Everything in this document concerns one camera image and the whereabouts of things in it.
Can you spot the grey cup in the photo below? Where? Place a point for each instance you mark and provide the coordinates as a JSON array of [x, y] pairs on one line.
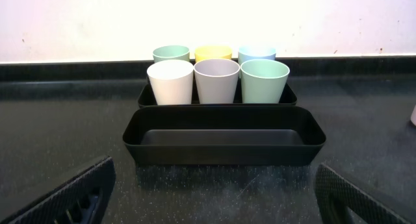
[[216, 82]]

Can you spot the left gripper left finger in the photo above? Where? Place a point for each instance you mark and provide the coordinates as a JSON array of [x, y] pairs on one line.
[[81, 191]]

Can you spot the blue cup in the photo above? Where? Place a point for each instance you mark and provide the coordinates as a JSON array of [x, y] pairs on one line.
[[256, 52]]

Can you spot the green cup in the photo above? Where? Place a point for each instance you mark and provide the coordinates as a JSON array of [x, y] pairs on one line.
[[170, 53], [264, 84]]

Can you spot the black tray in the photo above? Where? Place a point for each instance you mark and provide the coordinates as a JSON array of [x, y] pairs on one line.
[[224, 152], [143, 99]]

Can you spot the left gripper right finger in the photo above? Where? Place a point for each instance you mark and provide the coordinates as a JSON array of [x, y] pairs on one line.
[[351, 201]]

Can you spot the pink cup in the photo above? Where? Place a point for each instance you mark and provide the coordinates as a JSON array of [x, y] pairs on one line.
[[414, 117]]

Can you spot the white cup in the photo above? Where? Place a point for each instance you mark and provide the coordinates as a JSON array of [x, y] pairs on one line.
[[170, 82]]

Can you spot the yellow cup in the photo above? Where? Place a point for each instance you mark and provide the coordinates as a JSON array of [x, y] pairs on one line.
[[213, 52]]

